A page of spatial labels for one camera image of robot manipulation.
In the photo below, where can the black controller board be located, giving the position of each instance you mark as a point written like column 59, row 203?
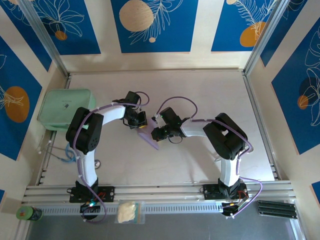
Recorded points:
column 96, row 208
column 230, row 211

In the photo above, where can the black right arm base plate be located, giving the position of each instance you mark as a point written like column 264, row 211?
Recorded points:
column 208, row 192

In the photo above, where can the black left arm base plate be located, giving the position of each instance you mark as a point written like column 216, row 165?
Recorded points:
column 110, row 193

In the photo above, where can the clear bag with cream contents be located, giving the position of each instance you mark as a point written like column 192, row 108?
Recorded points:
column 127, row 211

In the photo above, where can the black ribbed block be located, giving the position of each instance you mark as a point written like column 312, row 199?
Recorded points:
column 277, row 210

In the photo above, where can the blue tube stethoscope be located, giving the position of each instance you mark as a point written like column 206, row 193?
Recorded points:
column 98, row 164

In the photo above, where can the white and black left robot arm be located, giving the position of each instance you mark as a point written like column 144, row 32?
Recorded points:
column 86, row 132

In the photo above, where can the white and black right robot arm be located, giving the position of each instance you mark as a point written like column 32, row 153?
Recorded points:
column 225, row 135

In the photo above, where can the blue floral wall poster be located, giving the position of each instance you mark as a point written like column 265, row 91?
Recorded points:
column 287, row 112
column 15, row 75
column 282, row 32
column 30, row 42
column 75, row 37
column 175, row 37
column 225, row 37

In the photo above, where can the lilac paper sheet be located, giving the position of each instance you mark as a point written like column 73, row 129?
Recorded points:
column 147, row 136

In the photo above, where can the aluminium frame post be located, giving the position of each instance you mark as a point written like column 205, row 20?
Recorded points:
column 265, row 32
column 45, row 37

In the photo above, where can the mint green zip pouch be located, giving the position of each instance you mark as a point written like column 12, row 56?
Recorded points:
column 65, row 105

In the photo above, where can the aluminium mounting rail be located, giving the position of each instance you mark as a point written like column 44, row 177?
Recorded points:
column 162, row 191

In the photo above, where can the green can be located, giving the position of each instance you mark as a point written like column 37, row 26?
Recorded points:
column 25, row 213

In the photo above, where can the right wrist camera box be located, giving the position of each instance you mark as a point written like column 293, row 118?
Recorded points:
column 155, row 118

